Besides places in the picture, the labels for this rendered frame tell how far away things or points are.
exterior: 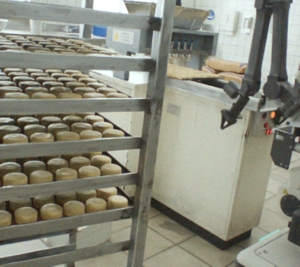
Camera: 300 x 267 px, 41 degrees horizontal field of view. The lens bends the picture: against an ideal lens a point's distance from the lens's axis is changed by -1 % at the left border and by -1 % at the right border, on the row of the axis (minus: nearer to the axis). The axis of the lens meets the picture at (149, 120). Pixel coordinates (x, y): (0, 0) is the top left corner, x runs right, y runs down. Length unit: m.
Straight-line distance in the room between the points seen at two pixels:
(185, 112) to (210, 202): 0.54
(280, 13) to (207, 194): 1.11
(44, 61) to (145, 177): 0.35
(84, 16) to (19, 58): 0.15
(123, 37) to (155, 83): 1.61
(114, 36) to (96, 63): 1.71
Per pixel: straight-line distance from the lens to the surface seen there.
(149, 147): 0.90
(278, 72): 1.71
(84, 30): 1.26
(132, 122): 2.44
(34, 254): 1.47
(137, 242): 1.01
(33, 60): 0.79
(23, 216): 0.94
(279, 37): 1.72
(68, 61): 0.81
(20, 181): 0.89
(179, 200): 2.50
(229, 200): 2.25
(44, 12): 0.78
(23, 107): 0.80
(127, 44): 2.44
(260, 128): 2.15
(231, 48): 7.10
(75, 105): 0.83
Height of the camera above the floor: 1.25
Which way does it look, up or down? 15 degrees down
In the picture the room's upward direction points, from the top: 7 degrees clockwise
